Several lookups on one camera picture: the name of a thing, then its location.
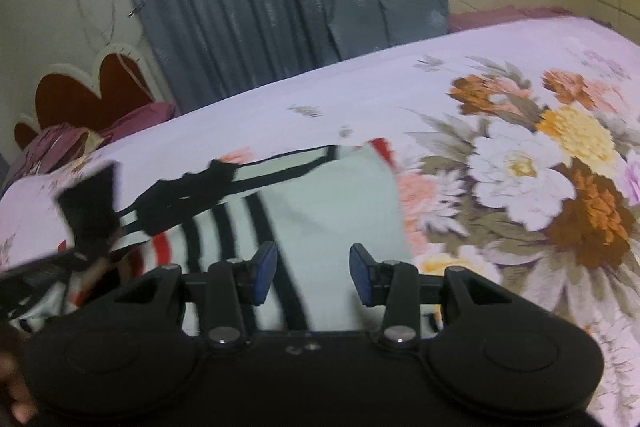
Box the person's left hand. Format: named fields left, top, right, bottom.
left=0, top=324, right=40, bottom=426

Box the cream and red headboard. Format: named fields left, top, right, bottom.
left=12, top=43, right=173, bottom=154

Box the purple floral pillow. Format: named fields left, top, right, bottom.
left=0, top=101, right=180, bottom=198

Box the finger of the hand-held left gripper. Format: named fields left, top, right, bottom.
left=56, top=162, right=122, bottom=260

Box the white wall cable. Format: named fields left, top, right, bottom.
left=69, top=0, right=147, bottom=58

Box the floral bed sheet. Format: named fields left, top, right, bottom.
left=0, top=16, right=640, bottom=427

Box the striped knit baby garment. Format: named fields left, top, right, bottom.
left=10, top=138, right=437, bottom=339

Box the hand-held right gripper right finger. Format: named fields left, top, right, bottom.
left=349, top=243, right=513, bottom=353

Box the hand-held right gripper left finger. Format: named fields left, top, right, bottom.
left=112, top=241, right=279, bottom=353

